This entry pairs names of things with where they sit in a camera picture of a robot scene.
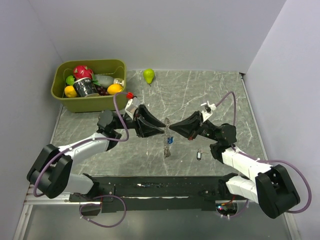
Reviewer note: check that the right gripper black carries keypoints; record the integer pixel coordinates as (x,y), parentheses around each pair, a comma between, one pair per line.
(188,128)

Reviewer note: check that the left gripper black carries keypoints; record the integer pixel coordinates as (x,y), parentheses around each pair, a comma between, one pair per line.
(143,128)

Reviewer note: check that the metal disc with key rings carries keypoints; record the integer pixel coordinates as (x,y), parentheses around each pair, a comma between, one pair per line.
(166,150)

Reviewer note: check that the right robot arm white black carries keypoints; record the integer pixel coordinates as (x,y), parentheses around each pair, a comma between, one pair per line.
(271,187)

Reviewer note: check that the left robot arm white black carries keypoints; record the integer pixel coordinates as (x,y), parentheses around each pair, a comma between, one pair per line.
(51,172)

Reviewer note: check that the black tag key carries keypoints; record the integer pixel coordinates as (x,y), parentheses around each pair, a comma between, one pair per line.
(200,154)

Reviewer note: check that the orange fruit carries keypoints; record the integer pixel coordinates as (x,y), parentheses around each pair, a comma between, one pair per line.
(114,88)

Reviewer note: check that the green pear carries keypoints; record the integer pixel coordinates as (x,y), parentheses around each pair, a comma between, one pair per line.
(149,75)

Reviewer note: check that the dark red grapes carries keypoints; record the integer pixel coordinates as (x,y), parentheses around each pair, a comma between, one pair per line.
(102,91)

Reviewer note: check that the clear plastic bottle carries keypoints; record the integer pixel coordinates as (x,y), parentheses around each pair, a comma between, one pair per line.
(107,80)

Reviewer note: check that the olive green plastic bin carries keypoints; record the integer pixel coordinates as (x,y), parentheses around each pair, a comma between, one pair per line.
(111,67)

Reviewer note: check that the black printed can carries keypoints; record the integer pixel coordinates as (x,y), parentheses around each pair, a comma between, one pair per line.
(84,87)

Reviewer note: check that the yellow lemon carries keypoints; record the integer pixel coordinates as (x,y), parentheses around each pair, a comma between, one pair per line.
(70,92)

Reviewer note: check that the red dragon fruit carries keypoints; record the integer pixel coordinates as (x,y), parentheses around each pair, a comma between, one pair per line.
(82,71)

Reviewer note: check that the green lime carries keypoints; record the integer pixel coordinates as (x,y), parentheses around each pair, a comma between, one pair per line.
(70,80)

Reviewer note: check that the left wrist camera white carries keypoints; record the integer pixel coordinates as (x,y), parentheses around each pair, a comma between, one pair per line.
(132,104)

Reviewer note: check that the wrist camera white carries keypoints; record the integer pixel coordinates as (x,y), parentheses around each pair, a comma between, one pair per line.
(132,104)
(207,110)

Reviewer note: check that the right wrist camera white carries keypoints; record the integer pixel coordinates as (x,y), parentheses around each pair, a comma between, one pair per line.
(207,110)

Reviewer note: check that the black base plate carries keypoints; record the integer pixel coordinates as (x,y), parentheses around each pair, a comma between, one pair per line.
(148,193)

